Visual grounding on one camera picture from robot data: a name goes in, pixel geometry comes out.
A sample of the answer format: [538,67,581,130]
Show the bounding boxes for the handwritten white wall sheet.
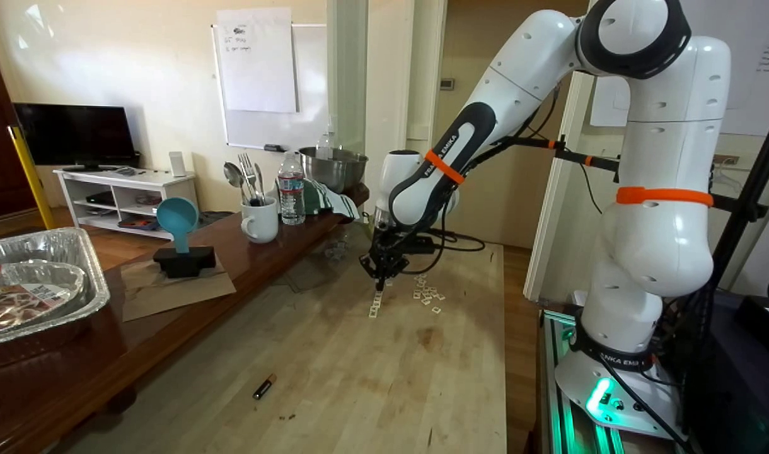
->
[682,0,769,138]

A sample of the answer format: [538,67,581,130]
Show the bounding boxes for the white television shelf unit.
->
[53,163,204,241]

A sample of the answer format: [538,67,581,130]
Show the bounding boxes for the black flat screen television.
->
[12,101,144,172]

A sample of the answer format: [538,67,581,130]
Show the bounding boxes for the dark wood counter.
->
[0,183,374,454]

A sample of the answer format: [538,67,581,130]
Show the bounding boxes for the black funnel base block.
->
[152,244,219,280]

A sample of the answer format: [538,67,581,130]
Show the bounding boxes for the white ceramic mug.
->
[241,197,282,246]

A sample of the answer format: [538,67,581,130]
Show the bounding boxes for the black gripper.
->
[362,223,421,294]

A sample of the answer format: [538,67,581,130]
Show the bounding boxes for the clear pump sanitizer bottle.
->
[315,125,340,163]

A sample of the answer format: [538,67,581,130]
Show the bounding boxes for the clear plastic water bottle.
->
[276,148,307,226]

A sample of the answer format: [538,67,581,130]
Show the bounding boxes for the white paper wall pad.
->
[214,6,300,115]

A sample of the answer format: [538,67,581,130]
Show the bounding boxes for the yellow stick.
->
[5,123,58,232]

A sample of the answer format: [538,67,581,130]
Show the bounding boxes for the metal spoon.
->
[223,158,248,204]
[237,150,265,204]

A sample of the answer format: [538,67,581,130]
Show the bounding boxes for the dark wood cabinet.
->
[0,13,35,222]

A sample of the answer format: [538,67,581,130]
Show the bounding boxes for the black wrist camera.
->
[405,235,442,255]

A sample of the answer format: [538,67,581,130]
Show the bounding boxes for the narrow orange forearm strap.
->
[425,145,470,188]

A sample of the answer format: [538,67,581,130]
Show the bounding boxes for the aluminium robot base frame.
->
[536,305,696,454]

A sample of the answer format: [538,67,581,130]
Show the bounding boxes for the black camera mount rod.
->
[518,133,769,213]

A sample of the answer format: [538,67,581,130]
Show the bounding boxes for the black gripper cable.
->
[413,90,563,278]

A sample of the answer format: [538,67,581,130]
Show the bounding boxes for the green striped white towel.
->
[304,175,362,223]

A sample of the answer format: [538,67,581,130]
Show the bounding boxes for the large steel mixing bowl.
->
[314,148,372,193]

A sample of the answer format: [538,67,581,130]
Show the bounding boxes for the brown cardboard sheet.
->
[116,249,241,324]

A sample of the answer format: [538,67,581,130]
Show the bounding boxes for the white wall whiteboard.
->
[210,19,336,153]

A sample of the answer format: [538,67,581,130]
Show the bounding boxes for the aluminium foil tray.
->
[0,223,115,352]

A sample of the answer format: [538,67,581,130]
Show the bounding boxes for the wide orange arm strap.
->
[614,183,717,208]

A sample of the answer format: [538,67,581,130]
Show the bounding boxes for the black tripod pole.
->
[701,90,769,338]

